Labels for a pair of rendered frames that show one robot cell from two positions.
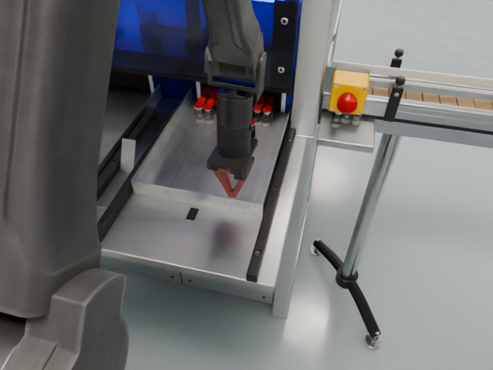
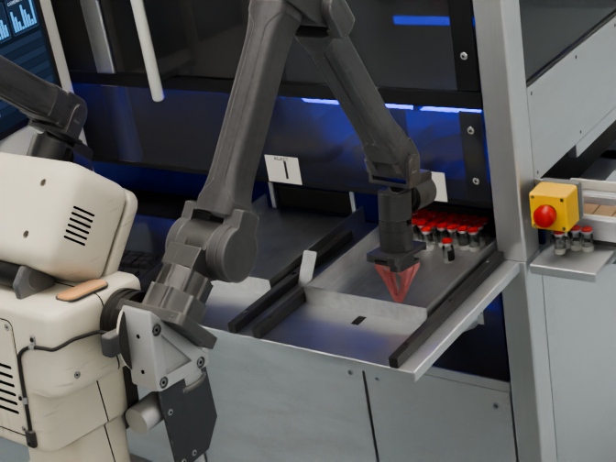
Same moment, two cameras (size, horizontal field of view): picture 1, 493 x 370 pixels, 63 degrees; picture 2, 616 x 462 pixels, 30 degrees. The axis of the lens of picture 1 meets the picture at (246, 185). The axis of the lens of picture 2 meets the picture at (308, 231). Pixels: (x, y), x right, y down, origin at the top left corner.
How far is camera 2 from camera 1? 1.37 m
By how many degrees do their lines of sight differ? 29
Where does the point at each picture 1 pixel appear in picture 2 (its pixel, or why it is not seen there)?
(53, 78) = (244, 141)
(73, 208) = (244, 186)
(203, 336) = not seen: outside the picture
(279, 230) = (440, 336)
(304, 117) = (510, 237)
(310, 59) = (502, 168)
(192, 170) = (372, 287)
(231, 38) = (372, 141)
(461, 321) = not seen: outside the picture
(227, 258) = (379, 352)
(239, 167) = (393, 258)
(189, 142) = not seen: hidden behind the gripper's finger
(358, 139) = (580, 266)
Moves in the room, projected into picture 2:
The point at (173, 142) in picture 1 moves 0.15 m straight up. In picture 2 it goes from (361, 263) to (350, 193)
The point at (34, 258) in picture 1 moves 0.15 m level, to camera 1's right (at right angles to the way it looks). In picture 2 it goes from (230, 195) to (335, 195)
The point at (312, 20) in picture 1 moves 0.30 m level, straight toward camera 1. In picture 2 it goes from (496, 128) to (427, 198)
